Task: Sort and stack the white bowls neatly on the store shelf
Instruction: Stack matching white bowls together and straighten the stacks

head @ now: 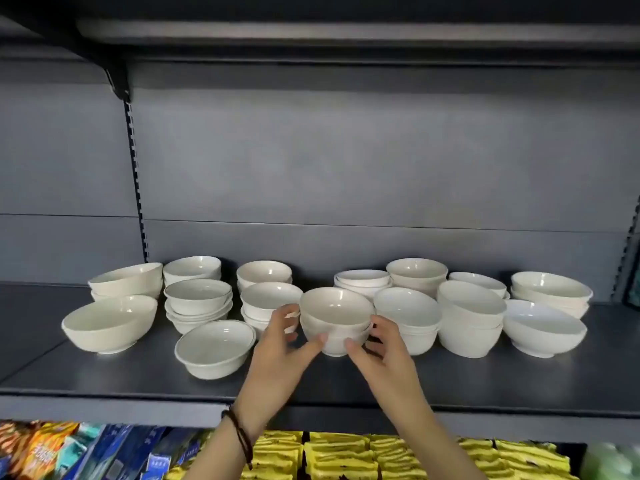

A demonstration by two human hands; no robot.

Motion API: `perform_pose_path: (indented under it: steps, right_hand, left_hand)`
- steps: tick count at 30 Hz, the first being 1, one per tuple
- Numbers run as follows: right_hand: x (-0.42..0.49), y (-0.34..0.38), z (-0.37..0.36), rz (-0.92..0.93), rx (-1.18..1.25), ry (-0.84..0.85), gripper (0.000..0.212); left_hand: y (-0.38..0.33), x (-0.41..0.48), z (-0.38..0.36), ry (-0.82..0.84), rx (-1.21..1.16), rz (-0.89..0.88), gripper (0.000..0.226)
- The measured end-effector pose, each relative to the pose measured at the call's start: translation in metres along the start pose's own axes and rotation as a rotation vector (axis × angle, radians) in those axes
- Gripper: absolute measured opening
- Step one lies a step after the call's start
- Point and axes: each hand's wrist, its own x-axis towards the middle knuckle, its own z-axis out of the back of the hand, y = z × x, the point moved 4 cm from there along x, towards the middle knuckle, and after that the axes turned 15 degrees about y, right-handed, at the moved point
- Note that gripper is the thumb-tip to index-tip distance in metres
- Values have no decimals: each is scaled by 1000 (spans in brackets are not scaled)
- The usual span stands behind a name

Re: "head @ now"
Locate green packets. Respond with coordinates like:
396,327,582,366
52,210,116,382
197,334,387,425
579,441,640,480

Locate large grey metal back panel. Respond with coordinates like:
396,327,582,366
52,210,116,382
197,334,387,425
0,44,139,218
127,59,640,233

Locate person's left hand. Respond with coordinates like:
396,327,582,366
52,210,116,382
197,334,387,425
233,303,329,421

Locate cream ceramic bowl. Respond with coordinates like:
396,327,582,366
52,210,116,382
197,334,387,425
301,317,373,341
299,287,375,329
305,327,372,357

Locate yellow packets shelf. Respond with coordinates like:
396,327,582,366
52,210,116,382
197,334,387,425
165,430,581,480

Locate teal packet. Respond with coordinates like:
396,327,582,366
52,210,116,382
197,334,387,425
55,424,106,475

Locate brown snack packet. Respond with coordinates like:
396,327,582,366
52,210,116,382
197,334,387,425
0,420,36,463

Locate black cord bracelet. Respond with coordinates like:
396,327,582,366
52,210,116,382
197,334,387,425
221,404,255,471

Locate narrow grey metal back panel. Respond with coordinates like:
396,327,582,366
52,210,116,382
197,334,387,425
0,213,147,285

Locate orange snack packet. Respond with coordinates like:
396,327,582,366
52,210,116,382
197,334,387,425
17,422,81,480

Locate small white ceramic bowl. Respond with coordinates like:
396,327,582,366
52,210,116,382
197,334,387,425
237,277,293,295
241,282,305,321
241,307,274,333
236,260,293,285

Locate row of blue boxes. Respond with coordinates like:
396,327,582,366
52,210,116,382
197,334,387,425
75,423,213,480

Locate person's right hand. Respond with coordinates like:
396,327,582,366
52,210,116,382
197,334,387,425
343,314,434,421

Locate deep white ceramic bowl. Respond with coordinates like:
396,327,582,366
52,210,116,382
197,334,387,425
373,287,443,329
385,322,442,357

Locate white wide-rimmed ceramic bowl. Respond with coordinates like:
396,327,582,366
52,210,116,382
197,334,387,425
174,319,257,381

